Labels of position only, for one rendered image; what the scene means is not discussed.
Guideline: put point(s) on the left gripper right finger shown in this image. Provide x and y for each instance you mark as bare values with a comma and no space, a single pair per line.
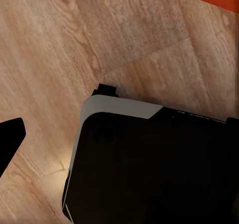
231,133

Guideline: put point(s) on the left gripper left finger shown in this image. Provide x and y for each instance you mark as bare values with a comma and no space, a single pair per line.
12,134

